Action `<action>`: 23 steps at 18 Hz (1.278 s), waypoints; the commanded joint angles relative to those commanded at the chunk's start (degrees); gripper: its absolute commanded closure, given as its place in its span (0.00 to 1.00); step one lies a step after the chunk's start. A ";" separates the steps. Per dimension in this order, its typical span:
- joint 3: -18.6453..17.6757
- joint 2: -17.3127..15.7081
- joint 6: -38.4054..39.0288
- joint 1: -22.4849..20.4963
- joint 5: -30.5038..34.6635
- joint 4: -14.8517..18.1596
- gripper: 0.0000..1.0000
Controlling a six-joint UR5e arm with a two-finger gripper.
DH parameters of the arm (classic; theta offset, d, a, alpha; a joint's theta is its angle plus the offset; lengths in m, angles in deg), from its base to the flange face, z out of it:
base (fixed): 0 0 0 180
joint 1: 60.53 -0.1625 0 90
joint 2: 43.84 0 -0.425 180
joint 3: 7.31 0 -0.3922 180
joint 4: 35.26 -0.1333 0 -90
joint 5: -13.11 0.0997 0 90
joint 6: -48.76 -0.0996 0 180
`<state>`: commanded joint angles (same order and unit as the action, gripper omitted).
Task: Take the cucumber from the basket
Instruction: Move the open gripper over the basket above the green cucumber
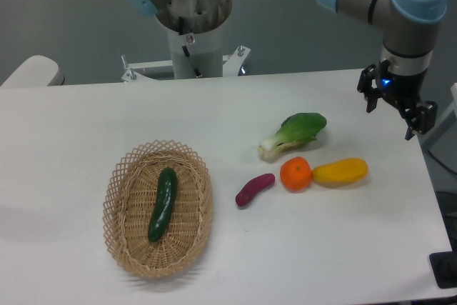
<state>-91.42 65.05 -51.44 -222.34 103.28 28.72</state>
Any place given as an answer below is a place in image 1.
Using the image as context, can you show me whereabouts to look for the oval wicker basket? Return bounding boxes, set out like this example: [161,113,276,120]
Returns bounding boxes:
[103,141,212,278]

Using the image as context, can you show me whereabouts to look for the black device at table edge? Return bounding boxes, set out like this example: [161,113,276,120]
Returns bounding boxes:
[429,251,456,289]

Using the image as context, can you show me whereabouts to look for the yellow mango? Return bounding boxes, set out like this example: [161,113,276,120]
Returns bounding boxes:
[312,158,368,185]

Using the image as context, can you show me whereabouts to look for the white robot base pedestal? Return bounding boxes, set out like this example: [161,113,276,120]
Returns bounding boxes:
[121,0,251,82]

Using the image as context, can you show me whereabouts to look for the green cucumber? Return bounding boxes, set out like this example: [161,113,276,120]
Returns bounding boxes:
[148,167,178,242]

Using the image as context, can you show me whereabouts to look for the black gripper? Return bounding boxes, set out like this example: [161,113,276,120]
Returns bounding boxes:
[357,60,438,140]

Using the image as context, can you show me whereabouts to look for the white chair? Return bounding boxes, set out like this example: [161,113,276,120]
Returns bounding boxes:
[1,55,65,89]

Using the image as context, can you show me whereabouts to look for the black cable on pedestal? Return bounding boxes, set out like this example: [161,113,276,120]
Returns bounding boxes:
[177,16,203,78]

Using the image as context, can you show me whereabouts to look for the purple sweet potato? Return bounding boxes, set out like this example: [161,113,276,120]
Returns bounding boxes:
[235,173,276,207]

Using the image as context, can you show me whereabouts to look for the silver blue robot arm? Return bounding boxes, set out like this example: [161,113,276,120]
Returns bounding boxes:
[127,0,448,139]

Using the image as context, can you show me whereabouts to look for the orange tangerine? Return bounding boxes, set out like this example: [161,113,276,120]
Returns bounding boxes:
[280,156,313,192]

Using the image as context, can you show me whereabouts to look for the green bok choy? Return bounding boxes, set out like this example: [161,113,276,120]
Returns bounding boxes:
[258,113,327,161]

